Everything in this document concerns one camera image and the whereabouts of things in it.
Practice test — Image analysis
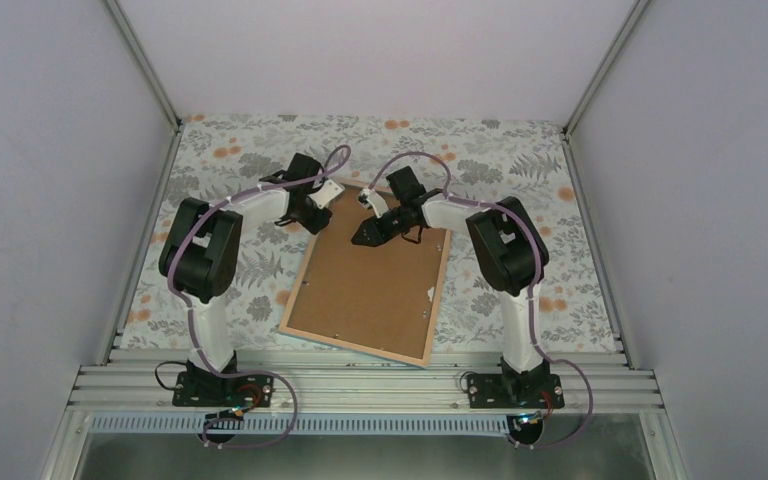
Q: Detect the brown backing board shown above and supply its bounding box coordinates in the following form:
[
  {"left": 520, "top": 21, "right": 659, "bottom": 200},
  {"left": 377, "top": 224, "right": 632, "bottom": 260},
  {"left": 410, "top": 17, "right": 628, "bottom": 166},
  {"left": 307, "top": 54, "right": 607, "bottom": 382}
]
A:
[{"left": 285, "top": 184, "right": 449, "bottom": 362}]

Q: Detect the teal wooden picture frame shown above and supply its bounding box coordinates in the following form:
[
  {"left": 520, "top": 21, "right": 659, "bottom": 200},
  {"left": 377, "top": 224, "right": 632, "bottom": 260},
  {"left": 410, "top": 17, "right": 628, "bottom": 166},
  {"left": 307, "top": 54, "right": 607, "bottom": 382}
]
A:
[{"left": 278, "top": 177, "right": 454, "bottom": 369}]

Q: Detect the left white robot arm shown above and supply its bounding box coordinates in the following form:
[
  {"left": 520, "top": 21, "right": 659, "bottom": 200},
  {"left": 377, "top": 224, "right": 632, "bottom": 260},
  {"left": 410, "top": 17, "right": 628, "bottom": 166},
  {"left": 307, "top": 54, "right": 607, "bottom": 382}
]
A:
[{"left": 158, "top": 154, "right": 345, "bottom": 405}]

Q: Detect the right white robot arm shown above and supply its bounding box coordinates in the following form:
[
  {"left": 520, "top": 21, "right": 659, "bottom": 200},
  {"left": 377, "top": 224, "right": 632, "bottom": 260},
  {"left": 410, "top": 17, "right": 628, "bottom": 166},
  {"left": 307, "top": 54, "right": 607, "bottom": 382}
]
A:
[{"left": 351, "top": 167, "right": 556, "bottom": 409}]

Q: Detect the floral tablecloth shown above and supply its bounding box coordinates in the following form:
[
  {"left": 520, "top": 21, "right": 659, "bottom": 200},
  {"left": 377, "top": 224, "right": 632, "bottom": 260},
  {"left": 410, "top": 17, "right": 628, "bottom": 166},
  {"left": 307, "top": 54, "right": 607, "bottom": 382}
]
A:
[{"left": 122, "top": 114, "right": 615, "bottom": 354}]

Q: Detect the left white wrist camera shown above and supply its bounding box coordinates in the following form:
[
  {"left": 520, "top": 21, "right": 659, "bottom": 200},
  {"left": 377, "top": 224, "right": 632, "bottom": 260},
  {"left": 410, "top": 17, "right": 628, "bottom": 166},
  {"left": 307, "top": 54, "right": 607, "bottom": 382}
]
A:
[{"left": 308, "top": 179, "right": 345, "bottom": 209}]

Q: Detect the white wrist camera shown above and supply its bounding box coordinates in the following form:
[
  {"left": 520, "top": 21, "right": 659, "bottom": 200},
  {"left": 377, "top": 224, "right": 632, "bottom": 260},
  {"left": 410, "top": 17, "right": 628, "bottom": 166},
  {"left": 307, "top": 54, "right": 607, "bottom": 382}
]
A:
[
  {"left": 308, "top": 179, "right": 345, "bottom": 209},
  {"left": 357, "top": 187, "right": 390, "bottom": 218}
]

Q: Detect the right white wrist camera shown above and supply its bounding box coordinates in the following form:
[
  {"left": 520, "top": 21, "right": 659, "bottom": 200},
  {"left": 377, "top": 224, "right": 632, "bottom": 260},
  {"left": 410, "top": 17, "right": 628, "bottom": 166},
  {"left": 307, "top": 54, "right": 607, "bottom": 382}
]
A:
[{"left": 357, "top": 187, "right": 390, "bottom": 218}]

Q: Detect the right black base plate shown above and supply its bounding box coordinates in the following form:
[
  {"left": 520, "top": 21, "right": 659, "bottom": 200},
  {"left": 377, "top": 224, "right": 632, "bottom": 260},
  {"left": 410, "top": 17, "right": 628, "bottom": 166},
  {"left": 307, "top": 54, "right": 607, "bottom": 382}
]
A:
[{"left": 461, "top": 372, "right": 566, "bottom": 409}]

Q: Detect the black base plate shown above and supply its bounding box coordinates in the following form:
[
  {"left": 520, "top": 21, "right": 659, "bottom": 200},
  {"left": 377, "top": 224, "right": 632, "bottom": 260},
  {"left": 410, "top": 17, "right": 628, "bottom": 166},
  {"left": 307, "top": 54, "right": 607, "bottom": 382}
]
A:
[
  {"left": 172, "top": 372, "right": 275, "bottom": 409},
  {"left": 461, "top": 372, "right": 566, "bottom": 409}
]

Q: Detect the slotted cable duct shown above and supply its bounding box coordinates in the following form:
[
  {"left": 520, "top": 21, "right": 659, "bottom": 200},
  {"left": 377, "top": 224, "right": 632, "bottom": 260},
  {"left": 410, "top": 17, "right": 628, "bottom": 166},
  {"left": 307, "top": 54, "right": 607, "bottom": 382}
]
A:
[{"left": 87, "top": 412, "right": 508, "bottom": 437}]

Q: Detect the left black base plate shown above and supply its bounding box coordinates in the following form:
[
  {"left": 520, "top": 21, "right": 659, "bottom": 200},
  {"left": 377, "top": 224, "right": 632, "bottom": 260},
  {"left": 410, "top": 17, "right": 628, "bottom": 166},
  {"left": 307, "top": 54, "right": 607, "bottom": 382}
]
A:
[{"left": 172, "top": 372, "right": 275, "bottom": 409}]

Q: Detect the aluminium rail frame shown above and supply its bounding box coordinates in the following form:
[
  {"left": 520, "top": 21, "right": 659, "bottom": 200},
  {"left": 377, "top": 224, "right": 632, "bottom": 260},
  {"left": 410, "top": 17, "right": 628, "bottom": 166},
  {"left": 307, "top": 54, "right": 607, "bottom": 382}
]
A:
[{"left": 43, "top": 1, "right": 686, "bottom": 479}]

